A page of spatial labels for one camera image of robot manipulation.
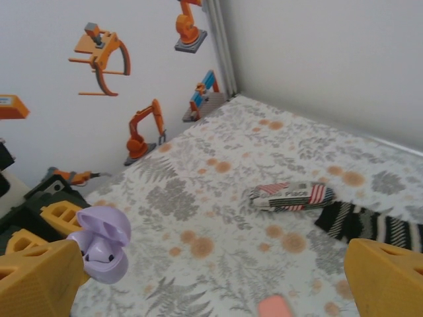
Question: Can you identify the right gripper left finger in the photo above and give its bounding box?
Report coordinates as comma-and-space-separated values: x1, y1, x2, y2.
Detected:
0, 239, 91, 317

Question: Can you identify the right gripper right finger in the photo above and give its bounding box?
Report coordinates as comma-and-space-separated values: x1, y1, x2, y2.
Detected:
343, 238, 423, 317

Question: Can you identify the purple earbud charging case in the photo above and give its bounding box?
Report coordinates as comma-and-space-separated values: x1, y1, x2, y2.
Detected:
65, 203, 132, 285

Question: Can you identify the purple earbud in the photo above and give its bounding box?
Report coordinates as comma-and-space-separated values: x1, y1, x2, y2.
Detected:
82, 243, 117, 265

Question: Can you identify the pink earbud charging case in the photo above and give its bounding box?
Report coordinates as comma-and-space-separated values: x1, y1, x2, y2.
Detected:
257, 295, 293, 317

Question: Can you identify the black white striped sock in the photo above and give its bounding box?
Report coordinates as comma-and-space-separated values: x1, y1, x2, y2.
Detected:
313, 200, 423, 254

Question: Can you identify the grey red patterned sock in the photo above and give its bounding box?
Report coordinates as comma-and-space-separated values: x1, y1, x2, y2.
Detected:
249, 180, 336, 214

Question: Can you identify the orange gripper sticker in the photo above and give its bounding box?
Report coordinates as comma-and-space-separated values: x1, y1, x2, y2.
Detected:
68, 22, 132, 97

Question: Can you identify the floral tablecloth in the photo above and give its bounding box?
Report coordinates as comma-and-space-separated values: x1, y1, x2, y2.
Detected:
69, 94, 423, 317

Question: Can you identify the blue conveyor sticker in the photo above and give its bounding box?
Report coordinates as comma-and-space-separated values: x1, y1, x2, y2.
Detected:
182, 69, 229, 123

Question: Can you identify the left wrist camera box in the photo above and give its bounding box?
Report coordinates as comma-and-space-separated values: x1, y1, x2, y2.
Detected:
0, 170, 32, 217

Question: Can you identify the aluminium frame post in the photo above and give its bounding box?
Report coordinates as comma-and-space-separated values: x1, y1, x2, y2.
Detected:
201, 0, 239, 99

